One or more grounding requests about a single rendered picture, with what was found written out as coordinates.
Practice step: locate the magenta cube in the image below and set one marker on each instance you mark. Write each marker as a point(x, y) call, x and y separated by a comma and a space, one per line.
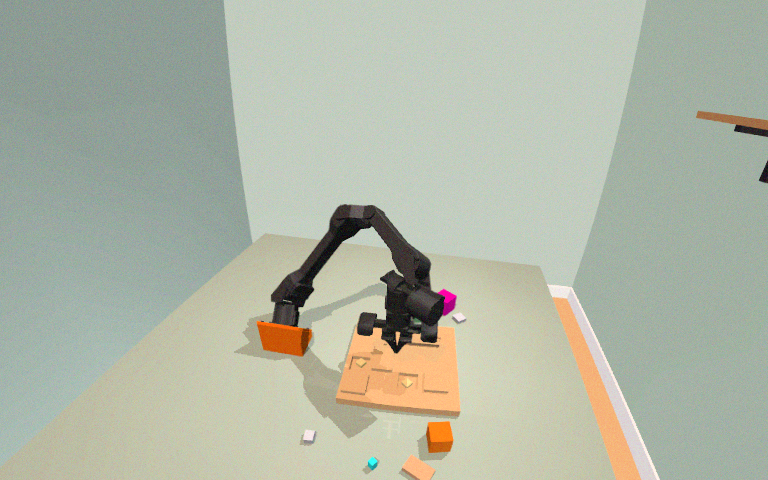
point(449, 301)

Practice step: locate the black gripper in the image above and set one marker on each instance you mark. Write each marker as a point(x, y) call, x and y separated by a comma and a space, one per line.
point(396, 321)

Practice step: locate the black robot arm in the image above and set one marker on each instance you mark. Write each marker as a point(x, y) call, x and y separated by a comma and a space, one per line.
point(420, 301)

